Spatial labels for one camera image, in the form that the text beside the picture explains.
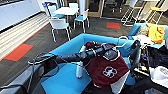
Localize maroon white varsity jacket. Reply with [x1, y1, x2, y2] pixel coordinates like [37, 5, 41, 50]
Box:
[75, 40, 132, 94]

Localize small blue sofa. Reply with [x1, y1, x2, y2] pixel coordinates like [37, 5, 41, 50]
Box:
[127, 22, 168, 50]

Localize white chair blue seat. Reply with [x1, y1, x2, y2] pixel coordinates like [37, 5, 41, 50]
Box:
[47, 4, 58, 18]
[73, 8, 92, 33]

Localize white high stool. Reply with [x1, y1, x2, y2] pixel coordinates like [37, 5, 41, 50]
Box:
[120, 0, 142, 25]

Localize large blue sofa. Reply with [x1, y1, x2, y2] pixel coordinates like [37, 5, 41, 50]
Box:
[39, 32, 138, 94]

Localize orange cloth item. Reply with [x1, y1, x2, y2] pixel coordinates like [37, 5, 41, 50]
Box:
[147, 23, 167, 45]

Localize white square table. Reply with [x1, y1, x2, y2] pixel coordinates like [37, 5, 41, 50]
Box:
[52, 6, 80, 17]

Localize white round item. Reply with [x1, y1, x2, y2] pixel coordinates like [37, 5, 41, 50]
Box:
[149, 65, 168, 88]

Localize yellow high stool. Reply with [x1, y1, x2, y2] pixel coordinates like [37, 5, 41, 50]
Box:
[145, 5, 168, 25]

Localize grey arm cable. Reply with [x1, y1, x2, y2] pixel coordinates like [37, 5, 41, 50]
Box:
[26, 56, 61, 94]

